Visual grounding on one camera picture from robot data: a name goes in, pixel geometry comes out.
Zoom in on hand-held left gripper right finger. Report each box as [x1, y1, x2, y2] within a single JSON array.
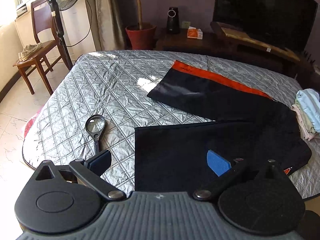
[[192, 150, 288, 202]]

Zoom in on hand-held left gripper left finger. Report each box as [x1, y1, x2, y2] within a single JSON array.
[[35, 150, 127, 201]]

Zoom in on black pants with orange stripe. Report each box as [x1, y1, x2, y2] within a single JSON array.
[[134, 60, 312, 193]]

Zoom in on stack of folded pastel clothes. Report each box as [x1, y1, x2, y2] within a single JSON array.
[[296, 88, 320, 133]]

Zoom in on black magnifying glass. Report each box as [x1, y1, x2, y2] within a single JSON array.
[[85, 114, 106, 154]]

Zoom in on pink plastic bag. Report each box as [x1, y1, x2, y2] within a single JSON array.
[[21, 112, 40, 140]]

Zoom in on silver quilted bed cover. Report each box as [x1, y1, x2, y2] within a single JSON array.
[[22, 50, 320, 200]]

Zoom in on pink folded garment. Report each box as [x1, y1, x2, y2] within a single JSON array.
[[291, 104, 313, 141]]

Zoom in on green folded garment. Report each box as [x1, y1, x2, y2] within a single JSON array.
[[294, 99, 317, 134]]

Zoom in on dark wooden side table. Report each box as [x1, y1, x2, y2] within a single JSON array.
[[155, 27, 218, 53]]

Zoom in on green plant in red pot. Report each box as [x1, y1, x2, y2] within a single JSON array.
[[120, 0, 160, 50]]

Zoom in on white canvas shoe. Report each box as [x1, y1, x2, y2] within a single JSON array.
[[24, 42, 42, 55], [18, 50, 32, 61]]

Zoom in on wooden television stand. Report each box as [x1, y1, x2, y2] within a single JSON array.
[[210, 21, 303, 80]]

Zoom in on orange tissue box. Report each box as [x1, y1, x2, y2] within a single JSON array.
[[187, 26, 203, 40]]

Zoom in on beige curtain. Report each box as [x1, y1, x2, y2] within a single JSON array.
[[85, 0, 130, 52]]

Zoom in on black standing fan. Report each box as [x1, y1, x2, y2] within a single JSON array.
[[43, 0, 87, 71]]

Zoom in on black electric kettle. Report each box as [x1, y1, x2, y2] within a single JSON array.
[[166, 7, 181, 34]]

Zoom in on brown wooden chair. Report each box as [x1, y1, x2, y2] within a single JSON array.
[[13, 0, 72, 95]]

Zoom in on black flat screen television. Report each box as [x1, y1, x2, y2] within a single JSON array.
[[212, 0, 318, 53]]

